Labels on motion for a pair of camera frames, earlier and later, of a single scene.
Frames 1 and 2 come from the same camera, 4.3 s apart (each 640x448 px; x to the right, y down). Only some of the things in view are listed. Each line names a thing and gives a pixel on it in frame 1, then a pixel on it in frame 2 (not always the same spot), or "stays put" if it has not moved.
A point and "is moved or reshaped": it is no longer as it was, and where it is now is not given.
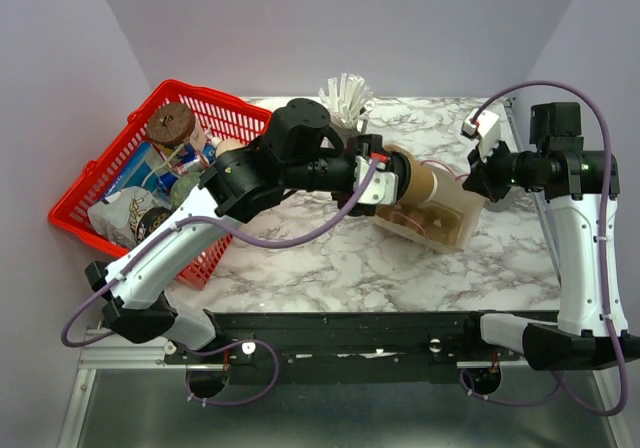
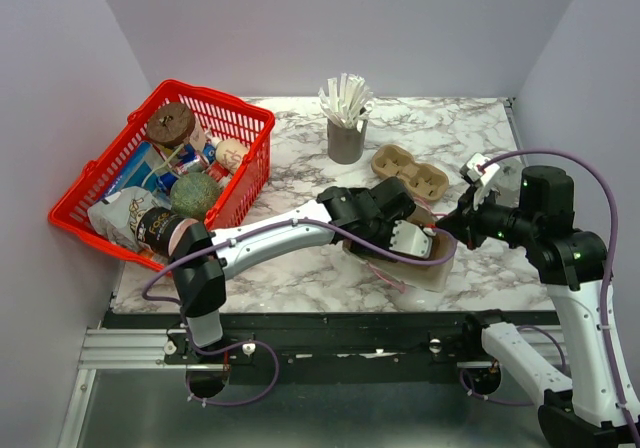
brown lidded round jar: (171, 124) stays put
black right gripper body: (499, 172) -> (493, 219)
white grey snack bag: (113, 216) stays put
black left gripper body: (344, 162) -> (381, 231)
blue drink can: (166, 179) stays put
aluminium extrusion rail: (107, 352) stays put
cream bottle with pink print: (227, 145) stays put
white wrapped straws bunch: (348, 99) stays put
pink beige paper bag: (448, 220) is moved or reshaped
